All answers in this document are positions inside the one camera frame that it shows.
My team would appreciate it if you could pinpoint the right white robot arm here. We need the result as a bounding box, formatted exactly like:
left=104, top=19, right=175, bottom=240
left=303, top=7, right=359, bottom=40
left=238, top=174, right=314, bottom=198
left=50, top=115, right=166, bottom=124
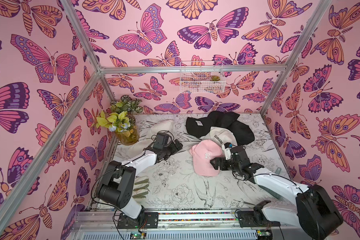
left=205, top=143, right=344, bottom=240

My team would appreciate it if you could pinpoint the white colorado cap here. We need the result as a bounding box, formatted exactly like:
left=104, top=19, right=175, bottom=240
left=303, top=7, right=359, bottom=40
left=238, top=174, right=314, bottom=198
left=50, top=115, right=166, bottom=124
left=201, top=127, right=237, bottom=146
left=144, top=120, right=175, bottom=140

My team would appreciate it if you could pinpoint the white wire basket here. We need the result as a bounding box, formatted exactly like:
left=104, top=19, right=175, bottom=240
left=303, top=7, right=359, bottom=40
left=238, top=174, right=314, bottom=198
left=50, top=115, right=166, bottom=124
left=178, top=61, right=226, bottom=94

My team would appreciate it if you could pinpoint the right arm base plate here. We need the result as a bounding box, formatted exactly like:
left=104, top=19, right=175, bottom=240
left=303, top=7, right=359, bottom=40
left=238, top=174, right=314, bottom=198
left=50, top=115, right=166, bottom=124
left=235, top=200, right=281, bottom=229

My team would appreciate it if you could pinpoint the green dustpan brush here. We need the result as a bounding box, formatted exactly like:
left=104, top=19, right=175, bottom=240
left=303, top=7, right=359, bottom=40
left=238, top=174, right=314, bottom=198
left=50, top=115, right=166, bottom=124
left=267, top=167, right=282, bottom=200

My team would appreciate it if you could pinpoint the black cap right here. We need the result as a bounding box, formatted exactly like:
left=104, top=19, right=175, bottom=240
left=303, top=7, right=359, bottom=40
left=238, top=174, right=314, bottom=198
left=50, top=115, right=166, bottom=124
left=228, top=121, right=255, bottom=146

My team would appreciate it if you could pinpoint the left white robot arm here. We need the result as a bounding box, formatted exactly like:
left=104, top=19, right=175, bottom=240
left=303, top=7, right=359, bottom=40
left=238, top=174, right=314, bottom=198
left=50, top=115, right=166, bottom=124
left=95, top=131, right=183, bottom=220

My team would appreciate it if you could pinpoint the small green succulent plant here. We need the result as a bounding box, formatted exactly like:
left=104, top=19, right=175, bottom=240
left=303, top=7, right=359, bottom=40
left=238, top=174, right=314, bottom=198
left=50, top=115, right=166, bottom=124
left=210, top=76, right=221, bottom=82

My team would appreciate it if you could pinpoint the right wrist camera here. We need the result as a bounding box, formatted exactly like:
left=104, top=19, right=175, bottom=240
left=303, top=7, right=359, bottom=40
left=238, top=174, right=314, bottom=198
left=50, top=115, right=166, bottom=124
left=222, top=143, right=233, bottom=160

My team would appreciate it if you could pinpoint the black cap back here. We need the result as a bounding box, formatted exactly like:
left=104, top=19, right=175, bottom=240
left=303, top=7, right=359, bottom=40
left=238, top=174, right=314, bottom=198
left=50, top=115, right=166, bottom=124
left=208, top=111, right=240, bottom=128

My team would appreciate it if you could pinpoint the pink cap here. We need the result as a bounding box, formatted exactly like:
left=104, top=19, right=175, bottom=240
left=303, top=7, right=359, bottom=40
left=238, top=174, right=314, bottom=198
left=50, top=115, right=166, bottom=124
left=190, top=140, right=223, bottom=177

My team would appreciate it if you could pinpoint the black cap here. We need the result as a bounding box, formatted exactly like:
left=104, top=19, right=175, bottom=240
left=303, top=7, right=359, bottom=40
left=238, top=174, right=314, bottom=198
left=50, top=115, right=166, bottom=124
left=228, top=121, right=255, bottom=146
left=208, top=111, right=240, bottom=128
left=186, top=117, right=216, bottom=138

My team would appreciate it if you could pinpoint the black cap left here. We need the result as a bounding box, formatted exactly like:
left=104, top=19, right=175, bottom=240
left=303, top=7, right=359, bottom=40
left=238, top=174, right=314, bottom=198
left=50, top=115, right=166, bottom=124
left=186, top=117, right=216, bottom=138

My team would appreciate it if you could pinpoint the amber vase with flowers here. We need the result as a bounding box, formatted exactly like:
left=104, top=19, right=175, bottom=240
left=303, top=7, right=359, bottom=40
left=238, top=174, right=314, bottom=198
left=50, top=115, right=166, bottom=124
left=96, top=95, right=143, bottom=146

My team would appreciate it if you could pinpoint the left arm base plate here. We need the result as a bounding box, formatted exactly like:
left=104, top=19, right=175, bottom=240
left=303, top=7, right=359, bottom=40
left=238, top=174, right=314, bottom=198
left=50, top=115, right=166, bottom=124
left=117, top=212, right=159, bottom=229

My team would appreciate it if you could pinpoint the aluminium front rail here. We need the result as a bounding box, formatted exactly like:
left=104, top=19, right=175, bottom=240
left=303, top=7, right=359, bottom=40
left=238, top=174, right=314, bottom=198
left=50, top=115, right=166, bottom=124
left=75, top=208, right=300, bottom=230

